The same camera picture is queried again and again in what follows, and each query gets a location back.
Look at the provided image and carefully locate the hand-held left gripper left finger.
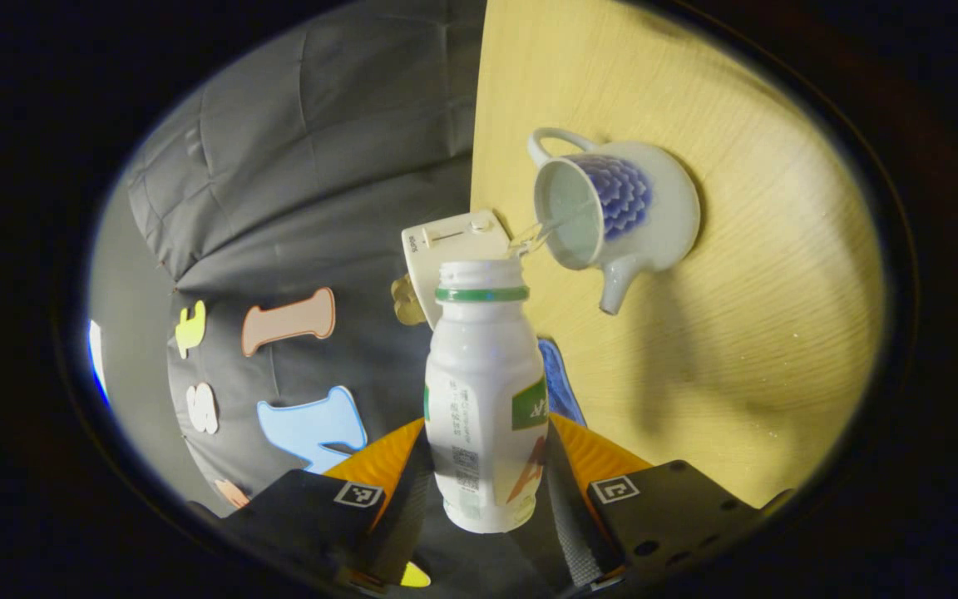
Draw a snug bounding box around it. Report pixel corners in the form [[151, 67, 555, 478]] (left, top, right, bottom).
[[225, 418, 434, 593]]

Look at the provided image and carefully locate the white blue-patterned teacup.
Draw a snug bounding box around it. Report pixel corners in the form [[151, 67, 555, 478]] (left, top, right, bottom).
[[526, 126, 702, 315]]

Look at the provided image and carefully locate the white toaster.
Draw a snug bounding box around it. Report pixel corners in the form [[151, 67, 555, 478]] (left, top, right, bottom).
[[401, 210, 515, 329]]

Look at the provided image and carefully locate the white plastic water bottle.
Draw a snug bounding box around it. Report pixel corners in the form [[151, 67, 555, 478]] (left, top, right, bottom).
[[424, 258, 549, 534]]

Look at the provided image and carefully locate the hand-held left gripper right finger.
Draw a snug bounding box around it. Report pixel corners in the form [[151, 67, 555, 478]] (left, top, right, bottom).
[[541, 413, 767, 596]]

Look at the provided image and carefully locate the brown toast slice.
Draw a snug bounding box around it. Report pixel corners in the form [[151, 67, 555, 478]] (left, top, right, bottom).
[[390, 275, 427, 326]]

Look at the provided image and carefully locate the blue towel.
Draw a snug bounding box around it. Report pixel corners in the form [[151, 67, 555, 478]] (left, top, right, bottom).
[[537, 337, 588, 427]]

